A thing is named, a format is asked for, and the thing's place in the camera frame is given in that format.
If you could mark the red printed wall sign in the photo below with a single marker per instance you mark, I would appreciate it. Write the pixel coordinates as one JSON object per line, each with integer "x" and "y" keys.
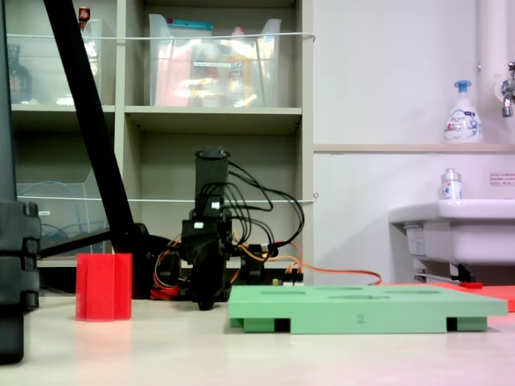
{"x": 503, "y": 179}

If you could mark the clear plastic storage bin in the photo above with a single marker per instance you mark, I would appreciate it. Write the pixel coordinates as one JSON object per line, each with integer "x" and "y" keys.
{"x": 213, "y": 72}
{"x": 60, "y": 217}
{"x": 48, "y": 72}

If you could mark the dark glass bottle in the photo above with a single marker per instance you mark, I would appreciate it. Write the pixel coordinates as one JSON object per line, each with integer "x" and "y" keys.
{"x": 19, "y": 80}

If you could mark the white sink basin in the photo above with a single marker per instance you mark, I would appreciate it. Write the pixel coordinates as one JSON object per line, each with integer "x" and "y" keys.
{"x": 466, "y": 229}

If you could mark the beige shelf unit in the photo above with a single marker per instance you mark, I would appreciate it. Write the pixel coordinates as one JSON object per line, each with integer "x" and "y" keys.
{"x": 213, "y": 120}

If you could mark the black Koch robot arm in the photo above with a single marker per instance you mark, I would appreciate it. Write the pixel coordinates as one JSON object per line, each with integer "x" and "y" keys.
{"x": 211, "y": 177}

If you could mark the small clear sanitizer bottle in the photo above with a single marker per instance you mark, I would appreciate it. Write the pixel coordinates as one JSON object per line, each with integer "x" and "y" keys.
{"x": 451, "y": 187}

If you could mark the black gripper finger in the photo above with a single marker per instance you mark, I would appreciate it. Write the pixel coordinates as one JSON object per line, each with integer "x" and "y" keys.
{"x": 201, "y": 289}
{"x": 218, "y": 281}

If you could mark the green shape sorter board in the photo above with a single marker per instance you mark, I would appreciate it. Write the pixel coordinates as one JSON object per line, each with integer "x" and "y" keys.
{"x": 362, "y": 307}

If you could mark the notched black stack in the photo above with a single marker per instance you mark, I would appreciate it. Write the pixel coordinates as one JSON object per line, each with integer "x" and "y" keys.
{"x": 16, "y": 261}

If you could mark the red capped small bottle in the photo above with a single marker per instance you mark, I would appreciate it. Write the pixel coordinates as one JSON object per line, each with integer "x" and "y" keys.
{"x": 84, "y": 16}

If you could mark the thick black tripod leg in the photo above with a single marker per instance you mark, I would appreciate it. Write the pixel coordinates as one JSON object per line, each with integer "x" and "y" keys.
{"x": 88, "y": 120}

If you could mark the metal faucet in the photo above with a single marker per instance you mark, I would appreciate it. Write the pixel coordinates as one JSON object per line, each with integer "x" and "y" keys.
{"x": 507, "y": 92}

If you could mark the thin black tripod brace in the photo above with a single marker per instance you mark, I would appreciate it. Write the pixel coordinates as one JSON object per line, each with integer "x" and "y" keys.
{"x": 72, "y": 243}

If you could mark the white pump soap bottle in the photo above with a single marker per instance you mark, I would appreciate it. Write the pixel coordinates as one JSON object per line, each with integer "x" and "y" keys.
{"x": 462, "y": 120}

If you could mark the red cross columnar block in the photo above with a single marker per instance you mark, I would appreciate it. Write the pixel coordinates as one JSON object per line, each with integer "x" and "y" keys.
{"x": 100, "y": 289}

